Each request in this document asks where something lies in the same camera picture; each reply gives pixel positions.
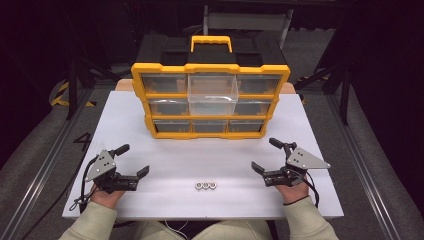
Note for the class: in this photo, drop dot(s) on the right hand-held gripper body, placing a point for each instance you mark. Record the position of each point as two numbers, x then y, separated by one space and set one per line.
305 160

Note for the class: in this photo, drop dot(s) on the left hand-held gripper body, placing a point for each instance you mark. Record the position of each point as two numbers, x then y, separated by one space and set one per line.
103 165

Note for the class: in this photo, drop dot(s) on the silver metal nut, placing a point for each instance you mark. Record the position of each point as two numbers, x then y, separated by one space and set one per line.
199 186
206 185
213 185

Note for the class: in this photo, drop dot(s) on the yellow black storage organizer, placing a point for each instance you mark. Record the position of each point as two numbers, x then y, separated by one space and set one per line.
260 53

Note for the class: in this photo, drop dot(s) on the person's right hand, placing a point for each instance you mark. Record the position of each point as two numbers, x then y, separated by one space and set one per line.
295 193

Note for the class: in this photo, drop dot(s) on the person's left hand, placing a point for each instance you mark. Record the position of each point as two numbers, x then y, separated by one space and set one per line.
106 199

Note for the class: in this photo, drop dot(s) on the black wrist band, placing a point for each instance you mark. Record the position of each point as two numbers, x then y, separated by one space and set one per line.
295 201

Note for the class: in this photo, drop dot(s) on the person's left leg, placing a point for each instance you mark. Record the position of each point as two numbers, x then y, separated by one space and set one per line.
156 231

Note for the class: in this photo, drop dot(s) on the person's leg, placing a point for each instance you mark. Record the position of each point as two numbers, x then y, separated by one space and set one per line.
156 231
233 231

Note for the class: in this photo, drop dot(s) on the person's right leg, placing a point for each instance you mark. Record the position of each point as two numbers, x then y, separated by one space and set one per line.
233 231

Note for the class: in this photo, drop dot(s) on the black tripod stand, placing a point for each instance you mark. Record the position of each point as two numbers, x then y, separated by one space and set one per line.
345 93
71 86

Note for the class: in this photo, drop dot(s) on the set of transparent organizer drawers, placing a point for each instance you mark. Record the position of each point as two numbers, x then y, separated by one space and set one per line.
163 83

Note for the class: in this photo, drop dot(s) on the yellow black floor tape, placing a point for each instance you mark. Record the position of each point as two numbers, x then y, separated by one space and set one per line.
60 96

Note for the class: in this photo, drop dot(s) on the grey metal stand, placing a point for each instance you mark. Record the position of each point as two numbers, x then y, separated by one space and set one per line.
246 21

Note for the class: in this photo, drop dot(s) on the aluminium floor rail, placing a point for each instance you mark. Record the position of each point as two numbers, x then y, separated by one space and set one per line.
43 170
360 166

